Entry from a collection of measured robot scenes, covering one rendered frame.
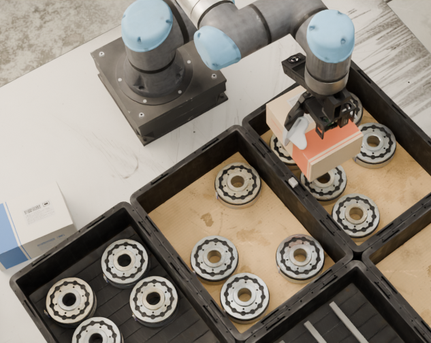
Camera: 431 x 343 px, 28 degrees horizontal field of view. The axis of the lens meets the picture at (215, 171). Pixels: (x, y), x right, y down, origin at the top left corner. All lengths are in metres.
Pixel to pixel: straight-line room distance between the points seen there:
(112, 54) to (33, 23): 1.17
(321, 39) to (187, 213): 0.67
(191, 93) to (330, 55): 0.76
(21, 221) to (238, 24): 0.83
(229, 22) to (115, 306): 0.72
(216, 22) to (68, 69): 0.94
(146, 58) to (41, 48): 1.30
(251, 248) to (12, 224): 0.56
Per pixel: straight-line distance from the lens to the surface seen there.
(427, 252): 1.89
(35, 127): 2.23
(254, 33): 1.41
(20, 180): 2.16
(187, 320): 1.82
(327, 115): 1.54
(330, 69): 1.42
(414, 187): 1.95
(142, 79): 2.06
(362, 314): 1.83
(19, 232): 2.01
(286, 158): 1.92
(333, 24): 1.39
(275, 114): 1.68
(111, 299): 1.86
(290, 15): 1.43
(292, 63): 1.60
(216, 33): 1.40
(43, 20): 3.30
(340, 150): 1.65
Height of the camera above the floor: 2.57
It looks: 64 degrees down
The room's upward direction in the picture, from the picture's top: 8 degrees counter-clockwise
